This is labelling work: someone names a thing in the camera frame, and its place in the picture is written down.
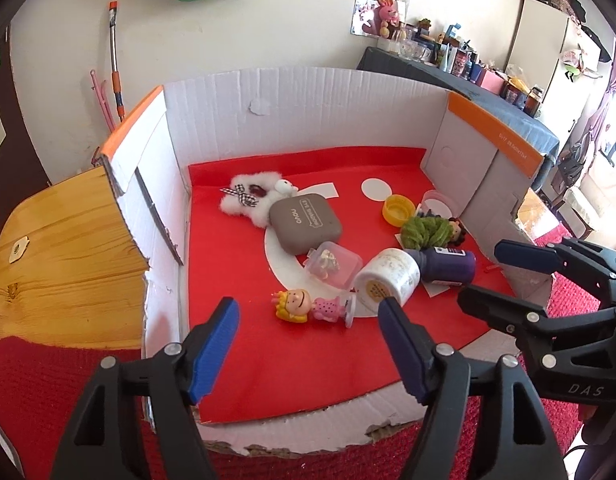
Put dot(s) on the purple bottle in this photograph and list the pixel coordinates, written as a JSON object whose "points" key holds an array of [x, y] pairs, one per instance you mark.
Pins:
{"points": [[448, 265]]}

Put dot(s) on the mop pole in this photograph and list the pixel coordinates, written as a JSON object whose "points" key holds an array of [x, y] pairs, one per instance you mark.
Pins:
{"points": [[115, 60]]}

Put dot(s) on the blonde girl figurine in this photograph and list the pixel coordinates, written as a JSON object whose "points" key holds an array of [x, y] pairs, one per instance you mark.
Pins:
{"points": [[295, 305]]}

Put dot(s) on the clear plastic lid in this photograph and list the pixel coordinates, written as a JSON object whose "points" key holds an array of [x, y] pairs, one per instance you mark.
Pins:
{"points": [[435, 205]]}

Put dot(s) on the pink rabbit plush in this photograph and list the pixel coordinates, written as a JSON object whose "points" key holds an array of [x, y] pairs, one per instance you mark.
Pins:
{"points": [[385, 15]]}

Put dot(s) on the white chair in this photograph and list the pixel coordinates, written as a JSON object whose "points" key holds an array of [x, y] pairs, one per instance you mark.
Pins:
{"points": [[595, 210]]}

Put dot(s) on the dark brown door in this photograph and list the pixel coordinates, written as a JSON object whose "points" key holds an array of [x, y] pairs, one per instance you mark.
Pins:
{"points": [[17, 160]]}

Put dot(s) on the side table with dark cloth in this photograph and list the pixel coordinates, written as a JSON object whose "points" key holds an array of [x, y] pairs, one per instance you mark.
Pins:
{"points": [[513, 120]]}

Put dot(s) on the white cardboard box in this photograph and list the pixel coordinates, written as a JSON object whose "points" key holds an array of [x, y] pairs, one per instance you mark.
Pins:
{"points": [[313, 100]]}

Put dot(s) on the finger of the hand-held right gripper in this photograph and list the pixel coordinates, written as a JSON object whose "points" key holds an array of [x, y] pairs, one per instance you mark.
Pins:
{"points": [[493, 305], [528, 256]]}

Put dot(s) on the red knit cloth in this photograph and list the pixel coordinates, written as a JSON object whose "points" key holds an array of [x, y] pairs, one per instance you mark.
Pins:
{"points": [[37, 385]]}

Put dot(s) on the yellow bottle cap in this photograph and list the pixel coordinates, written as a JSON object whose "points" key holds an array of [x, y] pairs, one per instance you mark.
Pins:
{"points": [[398, 210]]}

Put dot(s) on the pink curtain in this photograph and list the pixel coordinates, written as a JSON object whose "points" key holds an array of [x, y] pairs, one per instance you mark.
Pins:
{"points": [[615, 100]]}

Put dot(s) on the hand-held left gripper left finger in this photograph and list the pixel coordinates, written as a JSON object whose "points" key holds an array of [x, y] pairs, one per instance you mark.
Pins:
{"points": [[212, 350]]}

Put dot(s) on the small hanging plush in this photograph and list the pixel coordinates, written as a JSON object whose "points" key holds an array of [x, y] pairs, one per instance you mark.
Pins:
{"points": [[578, 62]]}

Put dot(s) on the row of bottles and jars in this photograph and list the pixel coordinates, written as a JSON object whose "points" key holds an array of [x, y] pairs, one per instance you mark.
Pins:
{"points": [[463, 65]]}

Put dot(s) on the grey rounded case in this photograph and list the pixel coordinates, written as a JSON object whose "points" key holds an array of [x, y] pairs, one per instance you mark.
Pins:
{"points": [[303, 225]]}

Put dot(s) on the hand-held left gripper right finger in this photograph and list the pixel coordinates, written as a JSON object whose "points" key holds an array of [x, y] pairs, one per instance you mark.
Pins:
{"points": [[408, 355]]}

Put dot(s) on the green knit scrunchie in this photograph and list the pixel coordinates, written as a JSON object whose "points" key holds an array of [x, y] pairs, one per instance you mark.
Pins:
{"points": [[425, 230]]}

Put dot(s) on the white fluffy plush toy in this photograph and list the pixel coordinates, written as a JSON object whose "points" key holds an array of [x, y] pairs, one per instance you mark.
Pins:
{"points": [[263, 210]]}

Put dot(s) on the black hanging bag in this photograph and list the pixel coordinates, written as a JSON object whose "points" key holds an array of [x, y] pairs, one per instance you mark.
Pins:
{"points": [[573, 165]]}

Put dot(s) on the pink plastic rod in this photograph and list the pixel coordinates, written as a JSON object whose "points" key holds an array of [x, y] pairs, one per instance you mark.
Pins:
{"points": [[103, 105]]}

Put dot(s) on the small clear plastic box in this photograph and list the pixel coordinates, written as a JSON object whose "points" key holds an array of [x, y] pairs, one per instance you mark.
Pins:
{"points": [[333, 262]]}

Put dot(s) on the small wooden tag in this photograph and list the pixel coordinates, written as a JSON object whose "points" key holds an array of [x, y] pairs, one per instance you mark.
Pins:
{"points": [[18, 250]]}

